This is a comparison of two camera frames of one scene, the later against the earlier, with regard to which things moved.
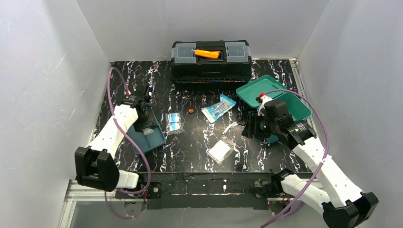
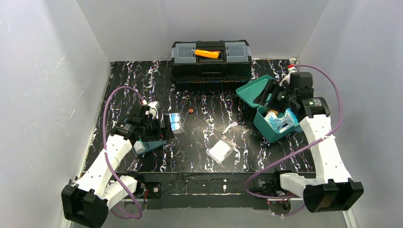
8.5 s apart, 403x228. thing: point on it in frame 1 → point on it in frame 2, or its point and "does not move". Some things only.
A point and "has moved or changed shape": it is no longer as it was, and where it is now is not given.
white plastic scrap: x=230 y=126 does not move
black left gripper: x=146 y=125 → x=156 y=133
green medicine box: x=250 y=92 does not move
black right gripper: x=250 y=125 → x=272 y=95
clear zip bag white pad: x=221 y=150 does not move
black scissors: x=243 y=122 does not move
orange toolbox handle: x=212 y=54 does not move
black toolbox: x=211 y=61 does not move
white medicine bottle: x=148 y=131 has moved or changed shape
